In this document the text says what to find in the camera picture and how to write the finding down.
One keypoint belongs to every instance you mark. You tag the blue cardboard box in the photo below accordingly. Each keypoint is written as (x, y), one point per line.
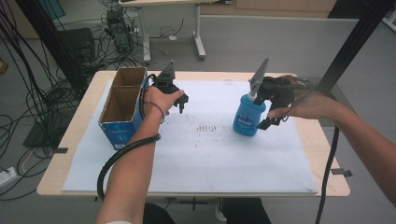
(124, 130)

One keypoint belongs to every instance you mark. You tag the person's left leg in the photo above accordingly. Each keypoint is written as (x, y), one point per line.
(157, 214)

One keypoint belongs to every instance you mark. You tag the person's right hand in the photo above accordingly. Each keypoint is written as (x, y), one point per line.
(314, 104)

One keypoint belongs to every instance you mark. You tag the wooden cabinet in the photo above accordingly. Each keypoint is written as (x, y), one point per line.
(267, 7)

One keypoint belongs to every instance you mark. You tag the person's left hand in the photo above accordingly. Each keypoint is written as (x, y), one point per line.
(157, 102)

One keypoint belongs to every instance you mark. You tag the blue plastic bottle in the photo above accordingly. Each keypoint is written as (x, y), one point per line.
(246, 118)

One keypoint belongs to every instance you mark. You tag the white power strip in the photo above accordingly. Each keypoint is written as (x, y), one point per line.
(7, 176)

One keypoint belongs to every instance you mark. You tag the black tape piece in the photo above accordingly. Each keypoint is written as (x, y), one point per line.
(341, 172)
(61, 150)

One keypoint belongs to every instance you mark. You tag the black metal stand post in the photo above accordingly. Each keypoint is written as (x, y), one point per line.
(53, 40)
(351, 46)

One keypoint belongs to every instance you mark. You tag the person's leg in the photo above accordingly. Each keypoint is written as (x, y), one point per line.
(157, 214)
(246, 213)

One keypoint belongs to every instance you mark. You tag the white foam board mat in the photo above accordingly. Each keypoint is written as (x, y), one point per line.
(218, 161)

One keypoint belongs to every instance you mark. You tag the person's left white sleeve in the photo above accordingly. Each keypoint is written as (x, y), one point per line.
(118, 222)

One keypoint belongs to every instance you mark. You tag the person's right leg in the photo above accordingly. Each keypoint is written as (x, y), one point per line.
(246, 213)

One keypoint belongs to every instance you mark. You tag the white desk with legs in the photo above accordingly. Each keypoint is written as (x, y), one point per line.
(198, 37)

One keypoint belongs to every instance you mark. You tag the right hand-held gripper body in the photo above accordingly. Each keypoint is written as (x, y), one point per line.
(277, 93)

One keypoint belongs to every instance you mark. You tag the black box case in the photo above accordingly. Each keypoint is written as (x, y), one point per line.
(77, 43)

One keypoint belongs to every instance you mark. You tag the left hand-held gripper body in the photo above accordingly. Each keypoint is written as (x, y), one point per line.
(166, 81)

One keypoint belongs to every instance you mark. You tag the white shoe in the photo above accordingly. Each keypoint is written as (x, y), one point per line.
(220, 211)

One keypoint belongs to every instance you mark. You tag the teal panel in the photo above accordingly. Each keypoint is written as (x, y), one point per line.
(51, 7)

